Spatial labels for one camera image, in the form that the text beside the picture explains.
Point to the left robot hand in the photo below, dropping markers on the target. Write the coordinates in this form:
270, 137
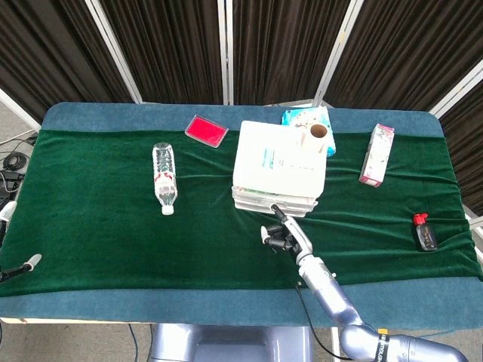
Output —
32, 261

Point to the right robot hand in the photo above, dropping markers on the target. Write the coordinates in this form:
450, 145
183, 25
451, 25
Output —
300, 237

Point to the clear plastic box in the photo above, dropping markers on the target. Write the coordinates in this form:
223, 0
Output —
256, 192

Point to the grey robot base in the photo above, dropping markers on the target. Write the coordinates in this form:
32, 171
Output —
226, 345

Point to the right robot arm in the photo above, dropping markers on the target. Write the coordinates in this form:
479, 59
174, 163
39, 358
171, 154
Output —
332, 294

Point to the white plastic drawer box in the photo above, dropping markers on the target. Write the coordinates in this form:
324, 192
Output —
279, 158

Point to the green velvet cloth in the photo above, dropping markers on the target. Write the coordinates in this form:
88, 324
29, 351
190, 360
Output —
113, 241

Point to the white paper roll cardboard core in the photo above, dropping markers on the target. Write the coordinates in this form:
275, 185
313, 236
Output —
315, 137

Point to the pink and white carton box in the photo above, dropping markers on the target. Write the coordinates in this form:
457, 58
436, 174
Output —
376, 158

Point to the blue tissue pack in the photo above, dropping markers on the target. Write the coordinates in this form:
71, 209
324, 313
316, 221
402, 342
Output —
302, 117

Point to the black ink bottle red cap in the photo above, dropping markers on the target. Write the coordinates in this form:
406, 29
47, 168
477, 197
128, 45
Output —
425, 237

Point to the blue table cover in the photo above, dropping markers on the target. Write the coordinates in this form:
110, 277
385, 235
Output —
151, 307

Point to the red ink pad case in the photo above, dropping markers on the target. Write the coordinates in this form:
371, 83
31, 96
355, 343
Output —
206, 130

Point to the clear plastic water bottle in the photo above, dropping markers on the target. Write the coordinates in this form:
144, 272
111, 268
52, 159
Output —
164, 177

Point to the dark folding screen white frame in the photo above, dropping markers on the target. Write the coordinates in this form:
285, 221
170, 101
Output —
279, 49

